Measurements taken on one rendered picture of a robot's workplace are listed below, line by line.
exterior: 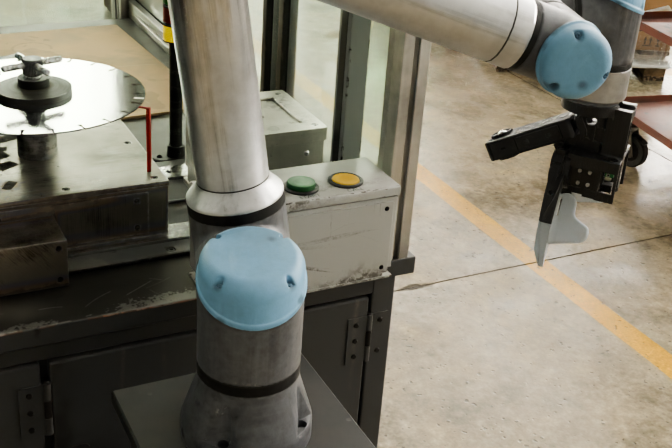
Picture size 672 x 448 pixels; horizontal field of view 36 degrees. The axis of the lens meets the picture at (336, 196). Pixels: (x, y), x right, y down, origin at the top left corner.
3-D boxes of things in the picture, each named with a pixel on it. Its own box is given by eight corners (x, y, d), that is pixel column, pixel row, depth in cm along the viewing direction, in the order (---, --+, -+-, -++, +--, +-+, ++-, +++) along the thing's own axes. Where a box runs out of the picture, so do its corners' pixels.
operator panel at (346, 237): (358, 244, 163) (365, 156, 156) (392, 277, 154) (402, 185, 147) (188, 274, 151) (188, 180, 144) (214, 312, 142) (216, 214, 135)
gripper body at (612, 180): (610, 210, 123) (629, 115, 118) (539, 194, 126) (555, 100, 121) (622, 187, 130) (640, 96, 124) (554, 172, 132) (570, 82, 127)
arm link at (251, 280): (195, 390, 110) (197, 279, 104) (193, 321, 122) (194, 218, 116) (308, 386, 112) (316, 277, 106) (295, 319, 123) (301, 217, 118)
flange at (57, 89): (29, 75, 163) (28, 60, 162) (87, 89, 159) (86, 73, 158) (-21, 95, 154) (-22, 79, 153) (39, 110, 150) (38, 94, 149)
